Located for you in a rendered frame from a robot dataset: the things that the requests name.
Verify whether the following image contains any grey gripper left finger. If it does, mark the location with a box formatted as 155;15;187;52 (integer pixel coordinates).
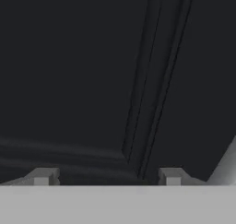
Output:
0;167;61;186

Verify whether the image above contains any black panelled cabinet door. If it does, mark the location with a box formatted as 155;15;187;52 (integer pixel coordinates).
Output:
0;0;192;186
138;0;236;186

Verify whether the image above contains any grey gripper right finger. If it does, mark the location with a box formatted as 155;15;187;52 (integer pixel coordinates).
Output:
158;167;207;186

